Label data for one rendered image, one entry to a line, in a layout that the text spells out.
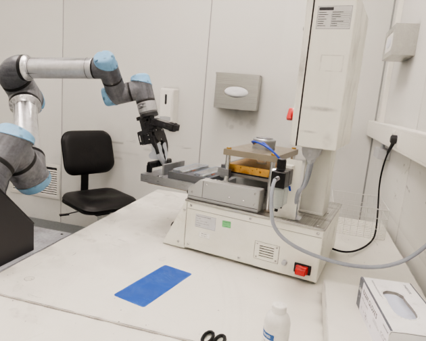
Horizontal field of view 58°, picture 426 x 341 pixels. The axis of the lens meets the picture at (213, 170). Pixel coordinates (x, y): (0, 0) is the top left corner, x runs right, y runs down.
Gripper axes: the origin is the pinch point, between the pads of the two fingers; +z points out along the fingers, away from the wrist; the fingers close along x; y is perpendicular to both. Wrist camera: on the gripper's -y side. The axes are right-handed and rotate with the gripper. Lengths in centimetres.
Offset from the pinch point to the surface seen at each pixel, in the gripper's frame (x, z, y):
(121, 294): 52, 32, -12
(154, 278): 40, 32, -14
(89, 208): -63, 17, 109
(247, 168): 10.3, 8.7, -37.2
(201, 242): 17.0, 29.2, -17.9
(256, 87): -125, -37, -3
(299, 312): 34, 46, -52
